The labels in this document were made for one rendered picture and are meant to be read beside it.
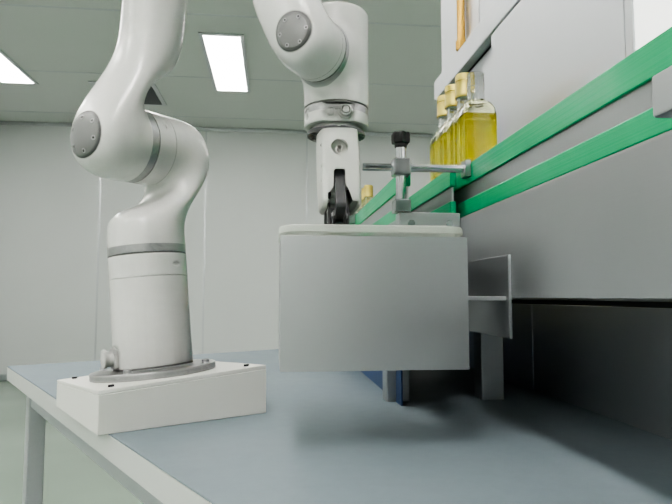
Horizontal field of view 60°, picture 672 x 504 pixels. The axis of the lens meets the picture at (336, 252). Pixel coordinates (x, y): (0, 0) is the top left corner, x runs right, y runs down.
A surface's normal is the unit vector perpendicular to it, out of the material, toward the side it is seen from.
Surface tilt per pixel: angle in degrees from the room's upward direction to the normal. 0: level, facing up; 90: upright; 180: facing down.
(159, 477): 90
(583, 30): 90
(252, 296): 90
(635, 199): 90
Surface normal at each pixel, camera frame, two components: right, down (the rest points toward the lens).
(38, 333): 0.11, -0.07
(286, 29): -0.47, -0.04
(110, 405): 0.60, -0.06
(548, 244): -0.99, -0.01
